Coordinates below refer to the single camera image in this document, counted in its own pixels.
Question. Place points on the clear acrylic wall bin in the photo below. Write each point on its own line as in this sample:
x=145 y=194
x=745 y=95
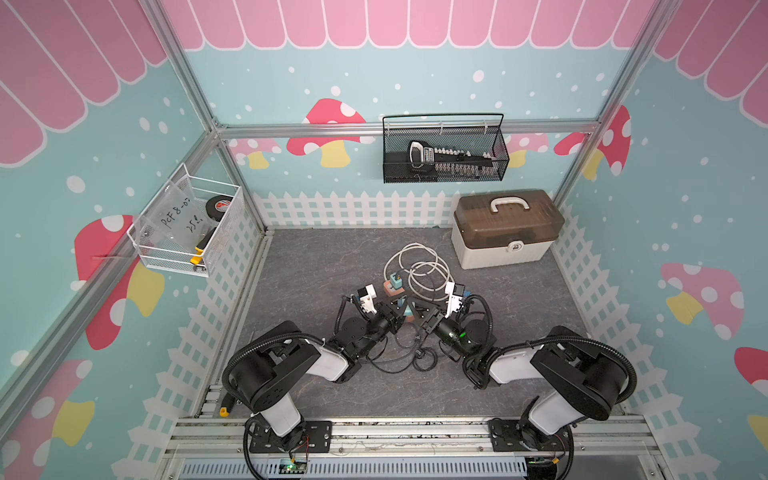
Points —
x=167 y=231

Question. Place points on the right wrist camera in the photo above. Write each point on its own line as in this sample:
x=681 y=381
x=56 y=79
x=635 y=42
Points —
x=455 y=297

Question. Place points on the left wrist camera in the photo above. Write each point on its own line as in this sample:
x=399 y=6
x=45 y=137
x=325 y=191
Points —
x=366 y=296

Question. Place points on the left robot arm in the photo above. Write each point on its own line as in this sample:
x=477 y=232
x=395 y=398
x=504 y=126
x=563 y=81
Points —
x=261 y=374

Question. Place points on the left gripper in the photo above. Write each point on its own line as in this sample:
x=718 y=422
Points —
x=393 y=316

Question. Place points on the black tape roll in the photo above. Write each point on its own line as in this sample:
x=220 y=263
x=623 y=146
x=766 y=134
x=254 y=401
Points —
x=217 y=206

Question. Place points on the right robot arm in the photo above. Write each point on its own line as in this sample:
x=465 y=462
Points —
x=587 y=378

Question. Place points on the white storage box brown lid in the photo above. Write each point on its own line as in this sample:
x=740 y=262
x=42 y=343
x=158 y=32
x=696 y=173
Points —
x=505 y=228

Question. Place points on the socket bit set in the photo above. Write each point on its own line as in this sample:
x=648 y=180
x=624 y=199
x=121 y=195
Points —
x=425 y=160

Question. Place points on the yellow black screwdriver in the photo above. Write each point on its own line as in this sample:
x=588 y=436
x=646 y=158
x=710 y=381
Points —
x=226 y=405

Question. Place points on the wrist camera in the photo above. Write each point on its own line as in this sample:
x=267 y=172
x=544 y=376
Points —
x=455 y=297
x=366 y=296

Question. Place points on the orange power strip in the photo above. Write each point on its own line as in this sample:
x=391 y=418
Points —
x=390 y=292

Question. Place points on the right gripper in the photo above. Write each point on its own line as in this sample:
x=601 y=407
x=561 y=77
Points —
x=429 y=321

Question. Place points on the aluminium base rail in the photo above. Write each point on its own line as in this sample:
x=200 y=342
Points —
x=424 y=448

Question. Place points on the black wire mesh basket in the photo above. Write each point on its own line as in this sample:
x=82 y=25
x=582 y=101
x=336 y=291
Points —
x=453 y=147

